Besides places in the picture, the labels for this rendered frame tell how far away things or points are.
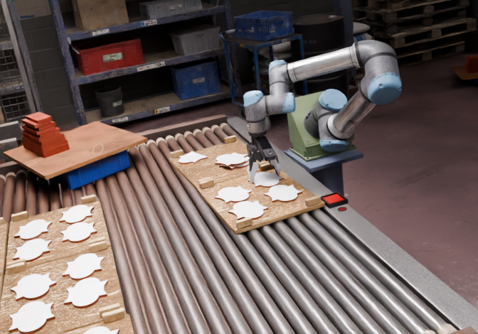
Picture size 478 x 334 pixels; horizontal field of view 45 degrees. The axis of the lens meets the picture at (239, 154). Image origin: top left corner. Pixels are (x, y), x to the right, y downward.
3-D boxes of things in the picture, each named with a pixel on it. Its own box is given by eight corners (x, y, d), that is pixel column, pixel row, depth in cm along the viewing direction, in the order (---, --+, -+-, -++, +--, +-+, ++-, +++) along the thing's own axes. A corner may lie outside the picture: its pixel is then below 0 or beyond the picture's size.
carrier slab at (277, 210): (276, 170, 244) (275, 166, 244) (325, 206, 208) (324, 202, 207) (197, 192, 233) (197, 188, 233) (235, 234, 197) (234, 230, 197)
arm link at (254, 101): (263, 94, 217) (241, 96, 218) (267, 121, 220) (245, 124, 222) (264, 88, 224) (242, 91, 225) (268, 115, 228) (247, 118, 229)
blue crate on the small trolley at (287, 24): (264, 30, 597) (261, 9, 589) (296, 33, 558) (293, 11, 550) (234, 38, 577) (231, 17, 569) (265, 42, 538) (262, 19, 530)
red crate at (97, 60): (136, 57, 664) (132, 33, 654) (145, 64, 624) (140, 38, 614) (79, 69, 645) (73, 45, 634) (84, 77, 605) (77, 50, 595)
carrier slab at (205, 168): (237, 142, 281) (237, 139, 280) (275, 168, 245) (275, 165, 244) (168, 161, 270) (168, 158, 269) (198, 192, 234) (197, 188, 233)
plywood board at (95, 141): (97, 124, 305) (97, 121, 305) (148, 141, 268) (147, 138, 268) (3, 155, 277) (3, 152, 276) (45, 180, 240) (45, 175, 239)
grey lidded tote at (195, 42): (211, 44, 686) (207, 23, 677) (224, 47, 655) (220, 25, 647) (171, 53, 666) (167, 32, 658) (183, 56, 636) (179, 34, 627)
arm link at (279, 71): (389, 23, 208) (262, 59, 226) (393, 48, 203) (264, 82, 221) (395, 41, 218) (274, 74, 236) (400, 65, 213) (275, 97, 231)
